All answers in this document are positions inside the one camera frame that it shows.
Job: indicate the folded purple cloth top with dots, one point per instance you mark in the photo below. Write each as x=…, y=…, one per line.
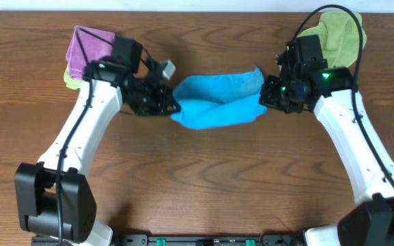
x=96, y=43

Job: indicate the crumpled green microfiber cloth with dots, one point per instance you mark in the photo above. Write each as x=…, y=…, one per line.
x=338, y=35

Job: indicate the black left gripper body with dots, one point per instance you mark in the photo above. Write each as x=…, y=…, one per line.
x=165, y=100

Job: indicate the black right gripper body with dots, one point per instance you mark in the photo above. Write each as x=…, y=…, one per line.
x=270, y=94

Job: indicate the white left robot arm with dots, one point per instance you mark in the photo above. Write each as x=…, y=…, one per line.
x=54, y=200

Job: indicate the blue microfiber cloth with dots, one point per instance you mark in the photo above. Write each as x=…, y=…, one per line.
x=214, y=101

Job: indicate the folded green cloth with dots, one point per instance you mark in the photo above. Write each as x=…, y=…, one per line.
x=71, y=83

